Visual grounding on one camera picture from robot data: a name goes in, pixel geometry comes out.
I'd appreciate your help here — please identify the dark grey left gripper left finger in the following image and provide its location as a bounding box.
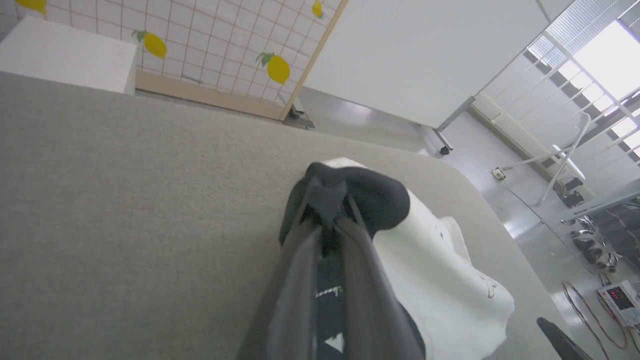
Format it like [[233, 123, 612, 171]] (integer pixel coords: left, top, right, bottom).
[[237, 185, 324, 360]]

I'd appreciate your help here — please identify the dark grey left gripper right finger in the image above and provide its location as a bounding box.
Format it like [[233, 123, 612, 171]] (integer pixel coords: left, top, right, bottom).
[[334, 192, 426, 360]]

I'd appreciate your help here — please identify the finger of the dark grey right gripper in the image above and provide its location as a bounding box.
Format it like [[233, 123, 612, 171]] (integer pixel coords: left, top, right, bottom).
[[536, 317, 596, 360]]

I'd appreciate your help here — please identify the white and black t-shirt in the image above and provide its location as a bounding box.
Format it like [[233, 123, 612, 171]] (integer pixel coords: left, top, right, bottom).
[[278, 157, 516, 360]]

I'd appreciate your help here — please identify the power supply with red display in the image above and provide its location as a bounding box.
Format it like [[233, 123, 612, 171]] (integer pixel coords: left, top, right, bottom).
[[597, 281, 640, 328]]

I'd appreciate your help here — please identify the white folding table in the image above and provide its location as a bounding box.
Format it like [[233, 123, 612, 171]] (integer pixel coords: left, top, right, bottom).
[[502, 112, 593, 207]]

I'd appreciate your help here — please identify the white partition board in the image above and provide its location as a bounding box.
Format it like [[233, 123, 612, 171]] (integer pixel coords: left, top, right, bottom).
[[302, 0, 574, 130]]

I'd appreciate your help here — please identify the lemon grid print panel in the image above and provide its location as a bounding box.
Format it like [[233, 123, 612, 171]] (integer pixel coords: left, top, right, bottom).
[[0, 0, 349, 121]]

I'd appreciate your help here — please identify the window with blinds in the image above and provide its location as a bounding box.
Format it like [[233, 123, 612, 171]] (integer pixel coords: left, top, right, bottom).
[[525, 0, 640, 166]]

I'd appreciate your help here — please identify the white box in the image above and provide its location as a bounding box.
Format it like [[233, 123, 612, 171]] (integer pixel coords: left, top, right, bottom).
[[0, 16, 139, 96]]

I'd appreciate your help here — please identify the red cable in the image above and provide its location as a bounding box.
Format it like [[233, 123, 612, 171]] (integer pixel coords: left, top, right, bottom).
[[562, 281, 629, 351]]

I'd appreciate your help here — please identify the black floor cable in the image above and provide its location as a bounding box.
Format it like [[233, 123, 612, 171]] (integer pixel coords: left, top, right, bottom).
[[501, 179, 603, 277]]

